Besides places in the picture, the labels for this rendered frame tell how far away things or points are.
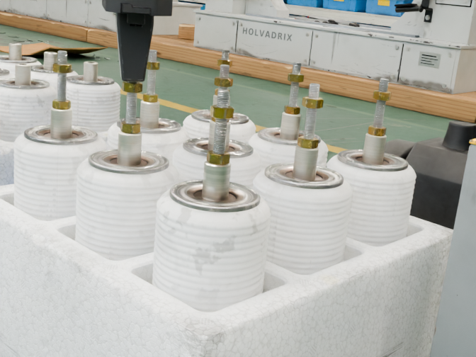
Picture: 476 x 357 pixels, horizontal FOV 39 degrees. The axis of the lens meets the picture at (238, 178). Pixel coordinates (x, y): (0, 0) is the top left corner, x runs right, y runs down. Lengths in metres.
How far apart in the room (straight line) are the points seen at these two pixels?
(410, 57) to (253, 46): 0.83
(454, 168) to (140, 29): 0.57
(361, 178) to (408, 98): 2.04
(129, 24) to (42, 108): 0.43
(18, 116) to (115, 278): 0.48
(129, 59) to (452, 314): 0.37
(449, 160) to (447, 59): 1.72
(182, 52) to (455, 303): 2.99
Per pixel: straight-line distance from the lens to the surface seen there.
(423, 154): 1.06
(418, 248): 0.72
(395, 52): 2.85
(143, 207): 0.61
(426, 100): 2.70
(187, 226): 0.53
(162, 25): 4.12
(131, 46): 0.61
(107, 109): 1.08
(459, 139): 1.07
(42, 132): 0.75
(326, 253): 0.63
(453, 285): 0.63
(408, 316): 0.75
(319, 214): 0.61
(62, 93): 0.73
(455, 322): 0.64
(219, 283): 0.54
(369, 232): 0.72
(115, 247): 0.63
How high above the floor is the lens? 0.42
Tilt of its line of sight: 16 degrees down
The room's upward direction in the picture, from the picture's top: 5 degrees clockwise
